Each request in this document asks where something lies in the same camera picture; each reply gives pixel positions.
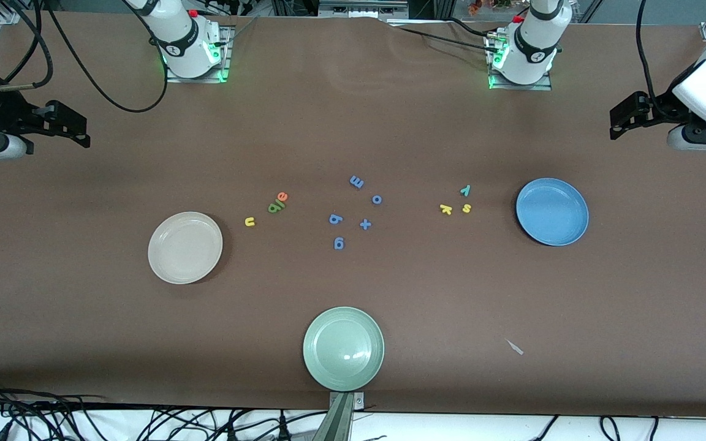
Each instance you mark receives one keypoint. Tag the blue foam letter g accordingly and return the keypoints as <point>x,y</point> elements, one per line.
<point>339,243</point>

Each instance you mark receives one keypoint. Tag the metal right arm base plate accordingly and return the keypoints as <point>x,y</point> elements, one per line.
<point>223,68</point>

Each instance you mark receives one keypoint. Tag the yellow foam letter k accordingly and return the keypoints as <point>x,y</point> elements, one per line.
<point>445,209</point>

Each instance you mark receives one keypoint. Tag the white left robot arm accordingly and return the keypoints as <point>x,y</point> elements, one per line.
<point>531,49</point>

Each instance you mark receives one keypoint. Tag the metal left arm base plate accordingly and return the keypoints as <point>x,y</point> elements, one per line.
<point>512,87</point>

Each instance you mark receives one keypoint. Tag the blue foam letter m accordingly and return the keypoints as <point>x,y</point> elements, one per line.
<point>356,182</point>

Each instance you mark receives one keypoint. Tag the blue foam letter b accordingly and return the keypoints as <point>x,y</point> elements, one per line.
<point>335,218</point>

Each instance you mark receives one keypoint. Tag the small white paper scrap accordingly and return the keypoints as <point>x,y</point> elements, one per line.
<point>515,348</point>

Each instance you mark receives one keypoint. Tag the grey metal box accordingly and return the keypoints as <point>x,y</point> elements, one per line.
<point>359,8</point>

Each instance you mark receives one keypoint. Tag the teal foam letter y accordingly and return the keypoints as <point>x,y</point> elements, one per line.
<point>465,190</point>

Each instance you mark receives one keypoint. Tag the beige round plate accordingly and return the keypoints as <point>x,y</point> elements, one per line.
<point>185,248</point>

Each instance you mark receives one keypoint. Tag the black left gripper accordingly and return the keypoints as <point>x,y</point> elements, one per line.
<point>657,111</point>

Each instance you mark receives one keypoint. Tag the blue round plate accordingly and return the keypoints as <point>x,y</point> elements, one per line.
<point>552,212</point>

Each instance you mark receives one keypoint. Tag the green round plate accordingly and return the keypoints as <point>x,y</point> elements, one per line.
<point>344,349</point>

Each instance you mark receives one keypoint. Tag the brown table cover sheet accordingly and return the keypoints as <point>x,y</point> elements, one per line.
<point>83,318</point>

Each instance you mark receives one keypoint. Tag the green round foam letter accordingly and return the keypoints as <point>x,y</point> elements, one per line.
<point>273,209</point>

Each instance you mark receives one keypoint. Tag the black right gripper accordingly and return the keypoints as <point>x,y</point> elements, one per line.
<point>3,111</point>

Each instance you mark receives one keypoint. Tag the grey metal camera post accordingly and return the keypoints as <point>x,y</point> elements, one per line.
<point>337,422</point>

